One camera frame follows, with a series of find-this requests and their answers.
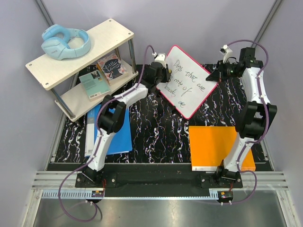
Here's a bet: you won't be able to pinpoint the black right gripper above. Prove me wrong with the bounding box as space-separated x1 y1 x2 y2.
206 60 239 83

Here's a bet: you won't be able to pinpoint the pink framed whiteboard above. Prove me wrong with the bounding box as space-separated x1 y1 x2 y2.
157 45 218 119

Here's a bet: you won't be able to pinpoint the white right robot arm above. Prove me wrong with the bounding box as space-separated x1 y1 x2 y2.
206 60 277 188

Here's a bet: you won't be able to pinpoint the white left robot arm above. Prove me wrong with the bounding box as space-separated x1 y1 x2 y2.
82 61 171 187

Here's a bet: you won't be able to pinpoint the Little Women book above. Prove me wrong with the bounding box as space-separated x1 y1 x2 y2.
97 53 128 85

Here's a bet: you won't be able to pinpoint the teal paperback book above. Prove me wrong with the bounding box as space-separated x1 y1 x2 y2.
79 70 111 101

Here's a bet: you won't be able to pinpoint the blue folder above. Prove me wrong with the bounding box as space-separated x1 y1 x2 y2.
84 105 133 157

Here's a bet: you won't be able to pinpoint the orange book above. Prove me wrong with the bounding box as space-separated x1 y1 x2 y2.
189 126 256 171

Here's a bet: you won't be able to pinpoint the white two-tier shelf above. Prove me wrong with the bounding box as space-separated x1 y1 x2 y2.
26 18 138 122

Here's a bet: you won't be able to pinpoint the light blue headphones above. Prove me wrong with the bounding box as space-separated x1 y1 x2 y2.
41 24 91 60

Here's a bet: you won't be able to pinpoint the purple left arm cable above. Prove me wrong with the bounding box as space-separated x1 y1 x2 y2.
57 44 157 224

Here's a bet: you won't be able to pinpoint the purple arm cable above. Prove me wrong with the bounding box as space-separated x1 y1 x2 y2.
219 39 270 206
57 44 157 224

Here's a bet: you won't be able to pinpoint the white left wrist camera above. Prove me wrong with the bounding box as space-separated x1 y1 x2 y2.
152 52 166 68

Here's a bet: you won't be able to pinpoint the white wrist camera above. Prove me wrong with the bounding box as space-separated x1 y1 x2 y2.
220 44 232 63
152 52 166 68

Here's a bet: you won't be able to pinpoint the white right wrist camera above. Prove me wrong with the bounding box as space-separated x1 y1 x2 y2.
220 44 232 63

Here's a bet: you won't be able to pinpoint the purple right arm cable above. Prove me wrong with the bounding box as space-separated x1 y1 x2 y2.
219 39 270 206

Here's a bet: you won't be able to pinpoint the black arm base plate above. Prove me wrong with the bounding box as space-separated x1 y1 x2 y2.
75 170 243 189

